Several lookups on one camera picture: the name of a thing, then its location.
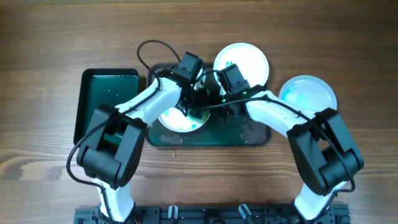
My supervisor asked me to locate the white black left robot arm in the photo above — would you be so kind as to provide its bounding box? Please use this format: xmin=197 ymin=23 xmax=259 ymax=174
xmin=70 ymin=67 xmax=201 ymax=223

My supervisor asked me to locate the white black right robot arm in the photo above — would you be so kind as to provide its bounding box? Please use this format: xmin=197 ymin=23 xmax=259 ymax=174
xmin=221 ymin=85 xmax=364 ymax=223

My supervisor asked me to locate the large dark serving tray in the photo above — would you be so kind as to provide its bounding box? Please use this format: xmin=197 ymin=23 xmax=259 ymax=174
xmin=145 ymin=62 xmax=272 ymax=148

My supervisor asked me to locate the white plate cleaned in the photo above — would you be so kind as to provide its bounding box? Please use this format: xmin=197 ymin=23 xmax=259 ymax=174
xmin=158 ymin=107 xmax=210 ymax=133
xmin=213 ymin=42 xmax=270 ymax=91
xmin=279 ymin=75 xmax=338 ymax=111

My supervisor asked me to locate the yellow green sponge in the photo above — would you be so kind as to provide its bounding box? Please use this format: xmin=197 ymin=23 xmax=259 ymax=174
xmin=188 ymin=108 xmax=210 ymax=123

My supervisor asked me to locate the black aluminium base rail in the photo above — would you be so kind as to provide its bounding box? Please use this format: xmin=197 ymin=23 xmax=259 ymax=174
xmin=73 ymin=204 xmax=351 ymax=224

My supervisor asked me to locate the small black sponge tray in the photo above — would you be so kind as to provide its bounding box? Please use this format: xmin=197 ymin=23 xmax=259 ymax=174
xmin=73 ymin=68 xmax=139 ymax=144

